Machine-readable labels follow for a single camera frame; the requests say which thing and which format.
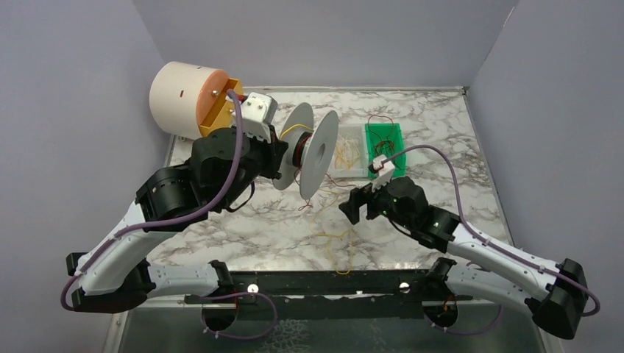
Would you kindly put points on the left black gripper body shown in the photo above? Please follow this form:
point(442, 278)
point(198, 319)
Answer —
point(278, 153)

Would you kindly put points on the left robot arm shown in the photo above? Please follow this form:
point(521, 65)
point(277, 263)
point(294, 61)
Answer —
point(116, 276)

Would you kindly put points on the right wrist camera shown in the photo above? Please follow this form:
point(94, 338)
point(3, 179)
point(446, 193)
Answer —
point(383, 169)

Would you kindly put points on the green plastic bin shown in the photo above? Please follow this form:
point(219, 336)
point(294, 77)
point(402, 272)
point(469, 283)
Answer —
point(383, 138)

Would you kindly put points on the white perforated cable spool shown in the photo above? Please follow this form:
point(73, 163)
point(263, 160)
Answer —
point(310, 149)

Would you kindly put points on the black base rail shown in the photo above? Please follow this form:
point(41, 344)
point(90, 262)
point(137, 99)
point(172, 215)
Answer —
point(317, 295)

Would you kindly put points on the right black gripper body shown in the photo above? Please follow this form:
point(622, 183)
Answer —
point(369, 202)

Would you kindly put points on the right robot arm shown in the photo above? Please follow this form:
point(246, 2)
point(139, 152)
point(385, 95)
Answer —
point(550, 293)

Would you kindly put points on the white cylinder drawer container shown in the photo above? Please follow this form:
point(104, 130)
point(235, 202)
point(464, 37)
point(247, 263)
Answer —
point(181, 96)

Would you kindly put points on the clear plastic bin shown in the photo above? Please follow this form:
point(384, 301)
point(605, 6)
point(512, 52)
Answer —
point(351, 156)

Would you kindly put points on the orange drawer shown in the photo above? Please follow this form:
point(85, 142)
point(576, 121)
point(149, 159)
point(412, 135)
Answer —
point(213, 108)

